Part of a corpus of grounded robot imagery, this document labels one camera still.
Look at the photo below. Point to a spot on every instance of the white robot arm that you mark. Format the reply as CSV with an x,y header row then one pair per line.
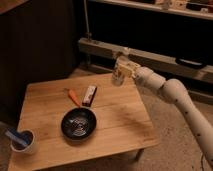
x,y
171,91

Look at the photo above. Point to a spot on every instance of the white bottle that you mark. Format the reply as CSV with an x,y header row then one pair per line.
x,y
117,76

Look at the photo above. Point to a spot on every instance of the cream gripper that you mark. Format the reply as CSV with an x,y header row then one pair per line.
x,y
126,67

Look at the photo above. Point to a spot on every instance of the grey metal shelf rail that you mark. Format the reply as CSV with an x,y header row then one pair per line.
x,y
152,60

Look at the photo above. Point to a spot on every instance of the wooden table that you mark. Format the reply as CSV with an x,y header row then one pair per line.
x,y
122,123

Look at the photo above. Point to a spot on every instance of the metal vertical pole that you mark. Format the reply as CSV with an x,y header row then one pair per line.
x,y
88,33

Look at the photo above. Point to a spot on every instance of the black frying pan orange handle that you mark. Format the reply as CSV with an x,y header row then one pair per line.
x,y
78,123

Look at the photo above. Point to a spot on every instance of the blue utensil in cup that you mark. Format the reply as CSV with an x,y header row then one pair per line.
x,y
17,137

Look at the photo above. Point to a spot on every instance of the black handle on shelf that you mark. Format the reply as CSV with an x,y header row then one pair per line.
x,y
190,64

